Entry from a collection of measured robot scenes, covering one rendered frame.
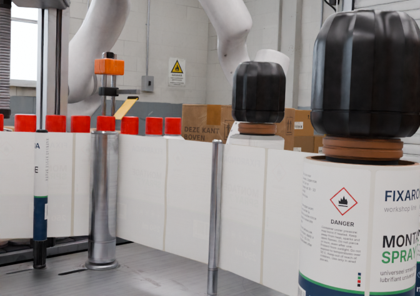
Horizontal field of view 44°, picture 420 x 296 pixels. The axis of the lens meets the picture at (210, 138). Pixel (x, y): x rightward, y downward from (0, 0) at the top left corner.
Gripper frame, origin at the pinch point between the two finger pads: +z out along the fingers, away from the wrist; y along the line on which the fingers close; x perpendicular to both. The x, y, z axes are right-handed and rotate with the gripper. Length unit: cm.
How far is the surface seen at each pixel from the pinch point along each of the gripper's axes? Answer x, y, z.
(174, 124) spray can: -24.1, 1.4, -4.9
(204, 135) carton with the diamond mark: 15.6, -32.4, -14.5
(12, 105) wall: 159, -519, -73
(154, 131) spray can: -28.6, 1.8, -1.8
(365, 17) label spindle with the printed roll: -60, 61, -2
